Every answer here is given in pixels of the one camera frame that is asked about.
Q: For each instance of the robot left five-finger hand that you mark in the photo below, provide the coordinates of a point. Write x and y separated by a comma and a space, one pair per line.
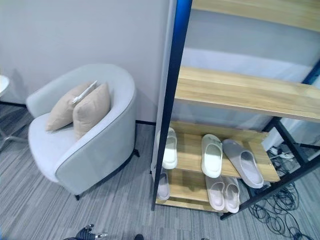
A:
88, 231

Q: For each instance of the wooden rack shelf board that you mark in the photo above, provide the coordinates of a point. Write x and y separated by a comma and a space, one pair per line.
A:
186, 186
262, 10
190, 150
240, 91

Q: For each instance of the robot dark foot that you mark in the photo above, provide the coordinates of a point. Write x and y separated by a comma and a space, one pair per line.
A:
139, 237

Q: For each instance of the light grey armchair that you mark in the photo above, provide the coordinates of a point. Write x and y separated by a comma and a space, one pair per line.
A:
97, 150

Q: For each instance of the white foam slipper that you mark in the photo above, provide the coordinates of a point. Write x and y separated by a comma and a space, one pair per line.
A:
211, 156
170, 148

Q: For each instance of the beige cushion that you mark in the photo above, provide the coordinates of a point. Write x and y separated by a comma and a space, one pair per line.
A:
91, 110
65, 107

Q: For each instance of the white plastic stick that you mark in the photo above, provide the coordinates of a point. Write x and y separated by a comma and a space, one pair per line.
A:
84, 93

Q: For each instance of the round white side table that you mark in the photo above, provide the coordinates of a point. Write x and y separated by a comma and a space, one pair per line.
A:
3, 86

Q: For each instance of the grey foam slipper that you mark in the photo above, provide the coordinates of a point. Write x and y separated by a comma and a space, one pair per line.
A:
243, 161

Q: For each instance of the white power strip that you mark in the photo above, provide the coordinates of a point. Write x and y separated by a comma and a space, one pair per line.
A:
283, 153

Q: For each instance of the black metal rack frame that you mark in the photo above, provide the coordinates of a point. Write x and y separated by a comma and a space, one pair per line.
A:
172, 75

